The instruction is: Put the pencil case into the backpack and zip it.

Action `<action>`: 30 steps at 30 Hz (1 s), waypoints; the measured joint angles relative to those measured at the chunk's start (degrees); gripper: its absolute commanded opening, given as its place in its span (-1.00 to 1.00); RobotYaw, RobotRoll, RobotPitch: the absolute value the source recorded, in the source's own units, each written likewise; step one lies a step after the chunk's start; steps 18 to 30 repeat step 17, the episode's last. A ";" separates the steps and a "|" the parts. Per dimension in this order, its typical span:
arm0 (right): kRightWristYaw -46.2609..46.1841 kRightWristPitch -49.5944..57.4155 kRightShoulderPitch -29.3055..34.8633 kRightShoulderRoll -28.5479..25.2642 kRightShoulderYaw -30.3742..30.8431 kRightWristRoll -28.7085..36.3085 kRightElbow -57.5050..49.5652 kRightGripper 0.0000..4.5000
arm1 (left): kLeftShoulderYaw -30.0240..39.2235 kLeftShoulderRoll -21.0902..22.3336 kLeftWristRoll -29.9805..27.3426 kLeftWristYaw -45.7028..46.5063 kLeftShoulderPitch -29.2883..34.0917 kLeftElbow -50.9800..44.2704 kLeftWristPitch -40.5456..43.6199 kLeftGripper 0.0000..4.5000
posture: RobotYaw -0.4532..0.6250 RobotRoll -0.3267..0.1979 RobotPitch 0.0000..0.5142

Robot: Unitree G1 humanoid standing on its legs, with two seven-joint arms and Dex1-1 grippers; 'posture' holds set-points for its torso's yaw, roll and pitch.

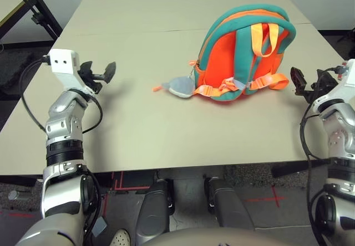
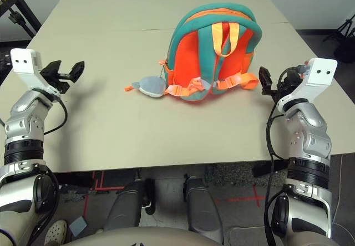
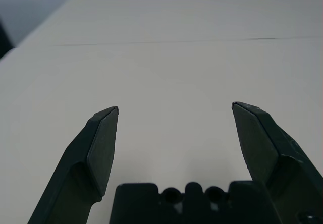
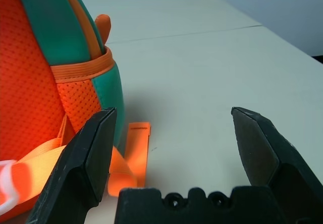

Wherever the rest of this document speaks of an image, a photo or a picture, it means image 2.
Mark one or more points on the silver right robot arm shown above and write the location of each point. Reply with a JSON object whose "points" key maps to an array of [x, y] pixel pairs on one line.
{"points": [[310, 135]]}

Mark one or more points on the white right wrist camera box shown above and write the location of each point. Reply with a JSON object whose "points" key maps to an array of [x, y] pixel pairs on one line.
{"points": [[319, 71]]}

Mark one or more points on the grey left robot leg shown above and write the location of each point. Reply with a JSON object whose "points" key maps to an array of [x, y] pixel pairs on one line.
{"points": [[124, 210]]}

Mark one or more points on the grey robot leg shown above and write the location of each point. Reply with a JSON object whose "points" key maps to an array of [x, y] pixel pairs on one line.
{"points": [[124, 210], [202, 210]]}

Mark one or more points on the grey plush toy pendant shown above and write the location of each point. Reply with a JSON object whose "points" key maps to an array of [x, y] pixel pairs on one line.
{"points": [[152, 86]]}

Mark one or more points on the orange and teal backpack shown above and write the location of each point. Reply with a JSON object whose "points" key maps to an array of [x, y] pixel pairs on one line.
{"points": [[188, 63]]}

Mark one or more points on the beige robot torso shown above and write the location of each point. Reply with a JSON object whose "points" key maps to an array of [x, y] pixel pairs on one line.
{"points": [[152, 237]]}

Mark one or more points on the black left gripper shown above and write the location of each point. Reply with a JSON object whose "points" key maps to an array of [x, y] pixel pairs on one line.
{"points": [[62, 85]]}

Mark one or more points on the black-framed side table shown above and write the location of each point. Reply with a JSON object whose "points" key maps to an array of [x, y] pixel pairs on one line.
{"points": [[30, 15]]}

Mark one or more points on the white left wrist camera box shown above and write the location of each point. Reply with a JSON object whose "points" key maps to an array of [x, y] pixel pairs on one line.
{"points": [[25, 60]]}

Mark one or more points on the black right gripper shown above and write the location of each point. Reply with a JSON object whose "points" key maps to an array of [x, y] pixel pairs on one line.
{"points": [[288, 86]]}

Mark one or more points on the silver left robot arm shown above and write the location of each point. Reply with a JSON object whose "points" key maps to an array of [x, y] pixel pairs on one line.
{"points": [[25, 118]]}

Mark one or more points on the black table foot bar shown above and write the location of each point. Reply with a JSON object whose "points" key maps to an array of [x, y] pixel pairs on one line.
{"points": [[260, 171]]}

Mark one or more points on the grey right robot leg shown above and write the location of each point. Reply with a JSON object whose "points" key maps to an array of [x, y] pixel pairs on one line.
{"points": [[202, 210]]}

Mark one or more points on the black tripod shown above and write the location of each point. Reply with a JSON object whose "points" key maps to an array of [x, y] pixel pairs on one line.
{"points": [[345, 53]]}

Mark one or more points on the white perforated shoe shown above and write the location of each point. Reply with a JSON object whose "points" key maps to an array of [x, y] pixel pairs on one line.
{"points": [[56, 232]]}

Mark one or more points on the grey square pad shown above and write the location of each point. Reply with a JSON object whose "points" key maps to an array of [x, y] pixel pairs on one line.
{"points": [[78, 226]]}

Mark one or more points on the black rod with clamp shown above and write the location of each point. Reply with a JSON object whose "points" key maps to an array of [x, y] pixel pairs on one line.
{"points": [[13, 17]]}

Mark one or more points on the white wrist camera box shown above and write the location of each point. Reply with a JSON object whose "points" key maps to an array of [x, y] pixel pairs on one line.
{"points": [[25, 60], [319, 71]]}

